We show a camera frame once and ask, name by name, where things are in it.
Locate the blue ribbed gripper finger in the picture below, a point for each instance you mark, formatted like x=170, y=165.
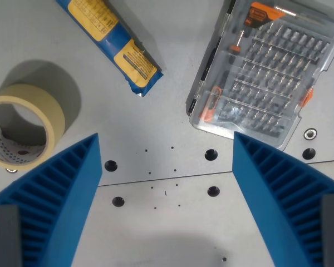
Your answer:
x=270, y=194
x=61, y=194

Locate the blue and yellow bag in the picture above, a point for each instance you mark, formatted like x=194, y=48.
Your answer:
x=114, y=41

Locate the silver table screw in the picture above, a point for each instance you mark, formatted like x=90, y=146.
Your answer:
x=11, y=170
x=310, y=134

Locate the beige masking tape roll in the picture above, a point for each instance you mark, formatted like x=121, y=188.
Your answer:
x=25, y=122

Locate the clear screwdriver bit set case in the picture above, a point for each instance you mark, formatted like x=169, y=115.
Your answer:
x=264, y=72

